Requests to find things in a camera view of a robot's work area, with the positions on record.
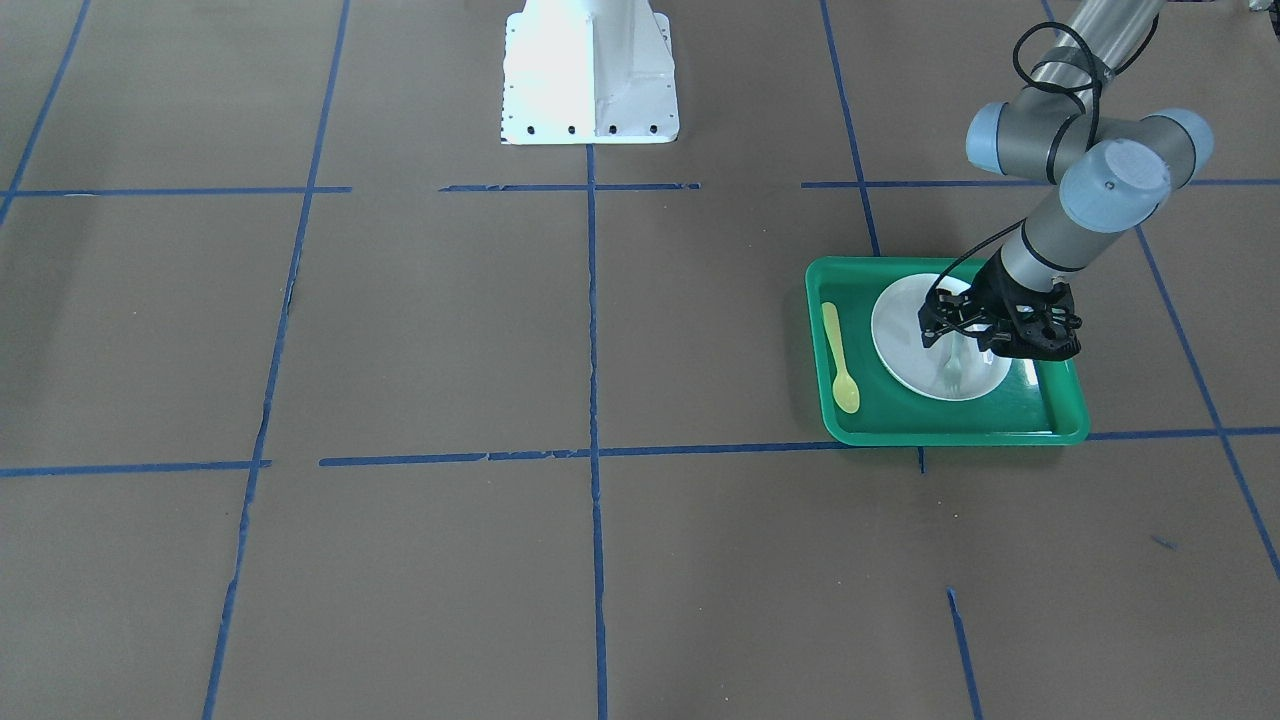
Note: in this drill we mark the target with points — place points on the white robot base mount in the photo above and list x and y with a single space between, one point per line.
580 72

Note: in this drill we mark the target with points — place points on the pale translucent plastic fork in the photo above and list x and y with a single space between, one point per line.
953 371

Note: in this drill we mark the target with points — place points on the yellow plastic spoon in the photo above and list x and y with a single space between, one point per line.
845 390

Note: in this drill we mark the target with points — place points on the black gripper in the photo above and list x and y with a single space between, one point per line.
991 288

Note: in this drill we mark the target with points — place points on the green plastic tray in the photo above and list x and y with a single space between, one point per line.
1035 404

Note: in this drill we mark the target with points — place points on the white round plate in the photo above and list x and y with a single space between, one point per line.
896 337

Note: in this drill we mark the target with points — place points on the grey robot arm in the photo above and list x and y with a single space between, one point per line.
1107 176

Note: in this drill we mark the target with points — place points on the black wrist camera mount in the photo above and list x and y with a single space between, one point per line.
1038 326

